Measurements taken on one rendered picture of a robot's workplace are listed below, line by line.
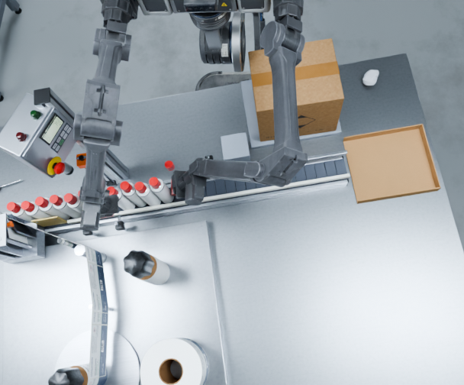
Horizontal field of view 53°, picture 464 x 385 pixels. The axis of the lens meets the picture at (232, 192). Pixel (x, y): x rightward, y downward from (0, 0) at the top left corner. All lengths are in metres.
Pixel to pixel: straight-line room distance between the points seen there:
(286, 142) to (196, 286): 0.76
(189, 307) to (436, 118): 1.88
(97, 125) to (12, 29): 2.62
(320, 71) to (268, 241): 0.64
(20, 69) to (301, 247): 2.38
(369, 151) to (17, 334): 1.49
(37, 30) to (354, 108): 2.36
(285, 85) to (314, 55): 0.49
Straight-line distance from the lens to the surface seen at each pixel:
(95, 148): 1.19
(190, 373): 1.58
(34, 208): 1.80
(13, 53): 3.59
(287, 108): 1.22
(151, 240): 1.79
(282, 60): 1.29
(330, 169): 1.80
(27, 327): 1.93
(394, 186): 1.86
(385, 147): 1.91
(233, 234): 1.79
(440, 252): 1.85
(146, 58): 3.18
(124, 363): 1.77
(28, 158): 1.39
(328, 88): 1.66
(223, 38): 1.68
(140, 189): 1.63
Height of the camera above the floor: 2.57
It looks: 72 degrees down
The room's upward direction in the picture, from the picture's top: 21 degrees counter-clockwise
